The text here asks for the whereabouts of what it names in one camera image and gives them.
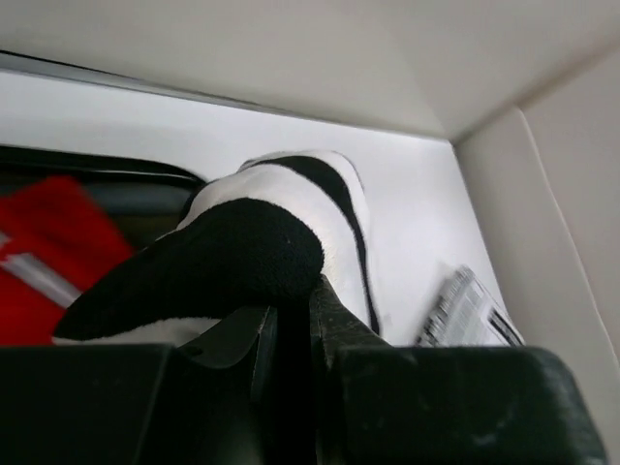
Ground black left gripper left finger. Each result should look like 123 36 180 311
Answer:
176 307 277 464

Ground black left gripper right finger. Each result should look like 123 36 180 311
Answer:
309 276 388 464

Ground black white striped towel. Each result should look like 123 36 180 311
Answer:
52 150 381 346

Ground newspaper print cloth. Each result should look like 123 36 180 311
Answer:
415 266 524 348

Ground red shorts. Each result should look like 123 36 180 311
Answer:
1 176 133 346

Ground open black suitcase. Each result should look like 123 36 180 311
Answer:
1 145 204 248

